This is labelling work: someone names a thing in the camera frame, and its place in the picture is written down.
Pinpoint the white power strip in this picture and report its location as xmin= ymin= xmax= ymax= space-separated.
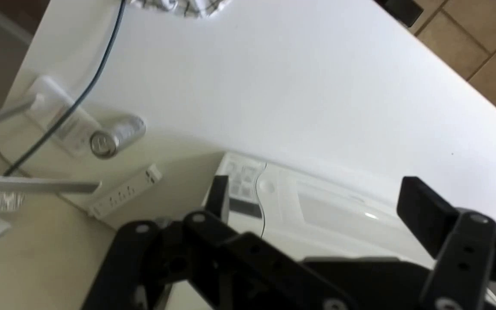
xmin=87 ymin=164 xmax=163 ymax=218

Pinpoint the blue cable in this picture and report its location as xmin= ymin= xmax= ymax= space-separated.
xmin=3 ymin=0 xmax=127 ymax=178

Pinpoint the checked cloth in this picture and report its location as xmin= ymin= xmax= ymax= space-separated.
xmin=127 ymin=0 xmax=232 ymax=19

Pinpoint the dark box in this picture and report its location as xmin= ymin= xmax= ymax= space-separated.
xmin=374 ymin=0 xmax=424 ymax=28

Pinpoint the white flat bar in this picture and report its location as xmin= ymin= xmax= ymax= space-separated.
xmin=0 ymin=174 xmax=102 ymax=195

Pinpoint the white power adapter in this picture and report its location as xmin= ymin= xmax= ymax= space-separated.
xmin=24 ymin=75 xmax=103 ymax=155

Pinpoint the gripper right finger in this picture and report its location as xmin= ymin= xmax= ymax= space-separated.
xmin=397 ymin=176 xmax=496 ymax=310

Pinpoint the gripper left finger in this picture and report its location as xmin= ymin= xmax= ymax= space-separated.
xmin=82 ymin=174 xmax=356 ymax=310

